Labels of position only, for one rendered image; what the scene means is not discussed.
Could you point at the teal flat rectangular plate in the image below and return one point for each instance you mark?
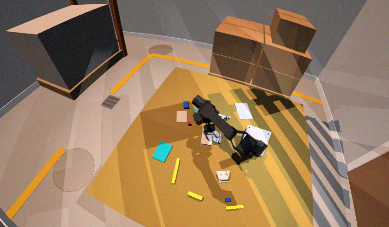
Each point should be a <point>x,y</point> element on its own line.
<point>162,151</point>

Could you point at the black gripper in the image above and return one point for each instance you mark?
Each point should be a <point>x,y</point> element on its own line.
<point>209,127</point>

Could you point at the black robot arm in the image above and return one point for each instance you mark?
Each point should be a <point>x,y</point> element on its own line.
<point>206,110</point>

